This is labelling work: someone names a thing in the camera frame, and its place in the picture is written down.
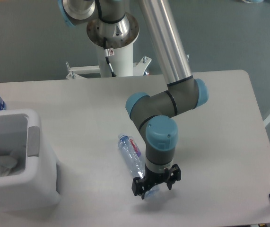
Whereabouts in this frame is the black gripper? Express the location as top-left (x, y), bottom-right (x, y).
top-left (131, 163), bottom-right (181, 200)

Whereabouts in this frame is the clear plastic water bottle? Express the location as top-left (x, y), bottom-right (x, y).
top-left (118, 133), bottom-right (160, 201)

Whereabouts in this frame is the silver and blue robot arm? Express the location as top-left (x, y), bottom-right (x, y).
top-left (58, 0), bottom-right (209, 198)

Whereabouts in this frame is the white trash can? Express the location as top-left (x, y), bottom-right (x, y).
top-left (0, 109), bottom-right (61, 211)

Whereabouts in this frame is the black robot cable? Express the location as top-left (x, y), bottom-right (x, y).
top-left (102, 37), bottom-right (117, 78)

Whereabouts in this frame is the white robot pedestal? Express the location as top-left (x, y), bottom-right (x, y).
top-left (66, 44), bottom-right (152, 79)

